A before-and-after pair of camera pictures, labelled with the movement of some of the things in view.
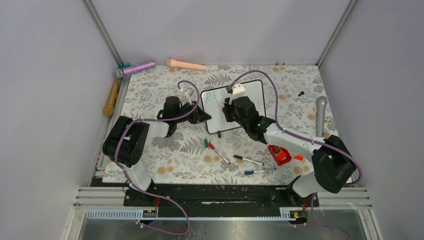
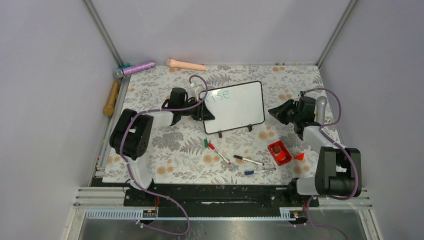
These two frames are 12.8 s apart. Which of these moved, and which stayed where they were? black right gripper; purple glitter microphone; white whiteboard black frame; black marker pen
Moved: black right gripper
Stayed: white whiteboard black frame; black marker pen; purple glitter microphone
